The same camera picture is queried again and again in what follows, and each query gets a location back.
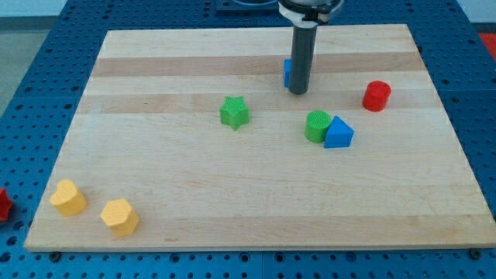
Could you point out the yellow hexagon block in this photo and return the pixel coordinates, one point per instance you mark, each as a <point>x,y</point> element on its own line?
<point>120,217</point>

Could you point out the red cylinder block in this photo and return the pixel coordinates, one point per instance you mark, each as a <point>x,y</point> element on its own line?
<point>376,96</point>

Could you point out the red star block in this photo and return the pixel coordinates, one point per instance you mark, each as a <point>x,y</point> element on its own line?
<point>5,205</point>

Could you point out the blue cube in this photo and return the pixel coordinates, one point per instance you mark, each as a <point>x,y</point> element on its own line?
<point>287,72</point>

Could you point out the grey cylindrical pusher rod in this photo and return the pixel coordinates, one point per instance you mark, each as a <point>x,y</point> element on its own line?
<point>302,51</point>

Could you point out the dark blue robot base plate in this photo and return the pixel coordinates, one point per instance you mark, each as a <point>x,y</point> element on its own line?
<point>233,6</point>

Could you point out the blue triangle block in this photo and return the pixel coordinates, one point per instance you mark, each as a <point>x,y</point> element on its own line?
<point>339,134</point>

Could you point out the green cylinder block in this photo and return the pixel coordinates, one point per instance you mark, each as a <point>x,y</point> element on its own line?
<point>316,126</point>

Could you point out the wooden board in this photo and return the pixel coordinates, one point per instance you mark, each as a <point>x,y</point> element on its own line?
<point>148,129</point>

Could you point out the yellow heart block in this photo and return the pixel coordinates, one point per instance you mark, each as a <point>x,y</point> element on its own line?
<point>68,200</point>

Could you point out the green star block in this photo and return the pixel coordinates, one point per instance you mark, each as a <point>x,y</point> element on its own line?
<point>234,112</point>

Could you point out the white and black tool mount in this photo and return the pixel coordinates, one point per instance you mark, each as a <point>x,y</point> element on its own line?
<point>309,13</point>

